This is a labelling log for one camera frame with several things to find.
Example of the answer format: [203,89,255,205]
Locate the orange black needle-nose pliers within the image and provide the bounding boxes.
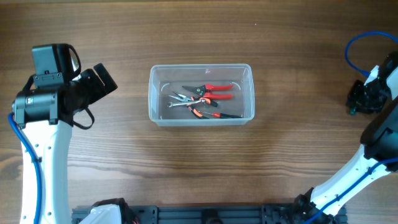
[167,92,218,119]

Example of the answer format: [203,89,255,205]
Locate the silver metal wrench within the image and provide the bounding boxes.
[167,100,206,108]

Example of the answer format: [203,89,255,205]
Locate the clear plastic container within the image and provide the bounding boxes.
[148,63,255,126]

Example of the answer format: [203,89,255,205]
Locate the red handled small screwdriver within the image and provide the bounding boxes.
[202,111,241,119]

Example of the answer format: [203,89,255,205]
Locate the red handled snips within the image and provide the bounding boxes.
[182,83,233,100]

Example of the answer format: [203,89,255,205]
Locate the green handled screwdriver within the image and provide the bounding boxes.
[349,107,356,115]

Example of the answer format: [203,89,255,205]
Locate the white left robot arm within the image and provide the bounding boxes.
[8,63,118,223]

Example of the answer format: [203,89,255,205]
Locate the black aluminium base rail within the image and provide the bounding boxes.
[71,202,348,224]

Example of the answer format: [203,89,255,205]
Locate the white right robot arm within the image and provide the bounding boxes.
[290,52,397,223]

